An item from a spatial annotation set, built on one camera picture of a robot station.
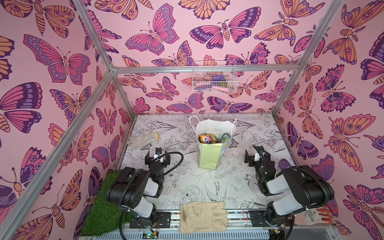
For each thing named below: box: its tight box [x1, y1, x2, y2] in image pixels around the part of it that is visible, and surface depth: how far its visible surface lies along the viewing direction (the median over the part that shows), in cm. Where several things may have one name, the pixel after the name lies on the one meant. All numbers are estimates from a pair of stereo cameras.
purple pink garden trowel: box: [278, 158, 292, 169], surface depth 94 cm
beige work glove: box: [179, 201, 229, 234], surface depth 76 cm
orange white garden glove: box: [294, 206, 333, 226], surface depth 74 cm
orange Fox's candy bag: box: [198, 133, 217, 144], surface depth 89 cm
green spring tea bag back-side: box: [220, 133, 231, 144], surface depth 84 cm
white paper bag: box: [189, 115, 237, 170], surface depth 84 cm
